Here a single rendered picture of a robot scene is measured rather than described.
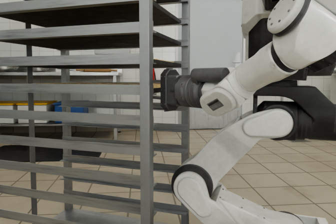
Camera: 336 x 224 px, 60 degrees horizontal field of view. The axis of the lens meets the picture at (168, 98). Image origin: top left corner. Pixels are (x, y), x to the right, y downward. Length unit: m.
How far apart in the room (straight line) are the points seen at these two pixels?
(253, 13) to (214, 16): 3.83
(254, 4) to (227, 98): 0.35
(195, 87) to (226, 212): 0.47
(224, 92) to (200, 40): 3.98
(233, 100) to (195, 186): 0.42
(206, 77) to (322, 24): 0.28
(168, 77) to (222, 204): 0.47
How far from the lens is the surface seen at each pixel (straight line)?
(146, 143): 0.83
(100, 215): 1.56
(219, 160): 0.99
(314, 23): 0.53
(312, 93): 0.94
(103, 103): 1.39
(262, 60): 0.57
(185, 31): 1.26
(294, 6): 0.51
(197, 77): 0.71
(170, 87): 0.81
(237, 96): 0.63
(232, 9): 4.80
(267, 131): 0.92
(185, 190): 0.99
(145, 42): 0.82
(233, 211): 1.04
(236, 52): 4.72
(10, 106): 4.15
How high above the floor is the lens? 0.82
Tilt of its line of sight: 4 degrees down
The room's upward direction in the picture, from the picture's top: straight up
